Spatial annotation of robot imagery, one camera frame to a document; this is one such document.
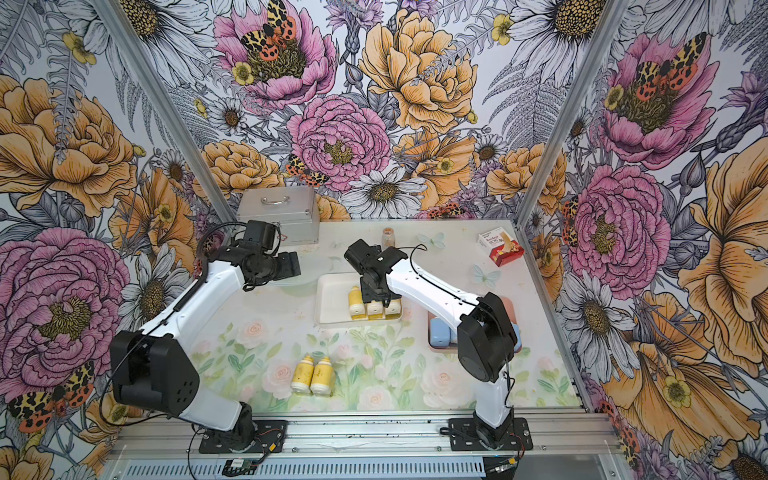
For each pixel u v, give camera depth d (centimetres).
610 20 73
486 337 47
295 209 106
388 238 110
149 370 43
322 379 76
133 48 76
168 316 47
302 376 76
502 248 108
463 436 73
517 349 53
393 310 91
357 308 89
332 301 94
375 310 90
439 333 86
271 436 74
